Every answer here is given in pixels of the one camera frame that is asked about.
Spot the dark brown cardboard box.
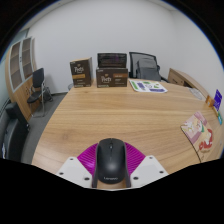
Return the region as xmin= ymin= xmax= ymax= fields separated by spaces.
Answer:
xmin=96 ymin=52 xmax=128 ymax=70

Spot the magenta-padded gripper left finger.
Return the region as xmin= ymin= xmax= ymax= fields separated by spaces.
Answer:
xmin=56 ymin=141 xmax=100 ymax=188

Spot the white green printed sheet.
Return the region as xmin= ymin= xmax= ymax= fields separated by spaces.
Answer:
xmin=128 ymin=78 xmax=169 ymax=94

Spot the grey backpack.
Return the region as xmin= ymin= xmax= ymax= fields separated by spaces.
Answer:
xmin=135 ymin=57 xmax=162 ymax=82

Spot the black mesh office chair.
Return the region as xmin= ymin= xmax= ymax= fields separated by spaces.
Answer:
xmin=128 ymin=51 xmax=169 ymax=83

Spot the black leather sofa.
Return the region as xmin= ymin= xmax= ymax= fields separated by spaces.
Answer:
xmin=0 ymin=101 xmax=30 ymax=163

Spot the wooden side cabinet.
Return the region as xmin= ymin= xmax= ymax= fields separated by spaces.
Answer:
xmin=167 ymin=67 xmax=209 ymax=99

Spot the purple sign on wooden stand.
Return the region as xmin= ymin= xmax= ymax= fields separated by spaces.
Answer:
xmin=213 ymin=88 xmax=223 ymax=112

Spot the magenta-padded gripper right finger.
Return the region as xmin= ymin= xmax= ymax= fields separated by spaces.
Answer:
xmin=123 ymin=141 xmax=169 ymax=188

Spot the black visitor chair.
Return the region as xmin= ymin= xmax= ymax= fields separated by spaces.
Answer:
xmin=26 ymin=67 xmax=54 ymax=118

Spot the wooden shelf unit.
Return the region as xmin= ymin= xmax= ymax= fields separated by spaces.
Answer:
xmin=4 ymin=36 xmax=43 ymax=113

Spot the black computer mouse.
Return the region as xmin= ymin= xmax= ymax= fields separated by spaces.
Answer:
xmin=92 ymin=137 xmax=132 ymax=188

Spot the tall brown cardboard box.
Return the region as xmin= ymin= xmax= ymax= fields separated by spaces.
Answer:
xmin=69 ymin=57 xmax=94 ymax=89

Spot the small orange box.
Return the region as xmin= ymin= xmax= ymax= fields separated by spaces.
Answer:
xmin=205 ymin=94 xmax=216 ymax=108

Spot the wide brown cardboard box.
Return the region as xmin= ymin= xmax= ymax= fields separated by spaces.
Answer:
xmin=95 ymin=67 xmax=129 ymax=89

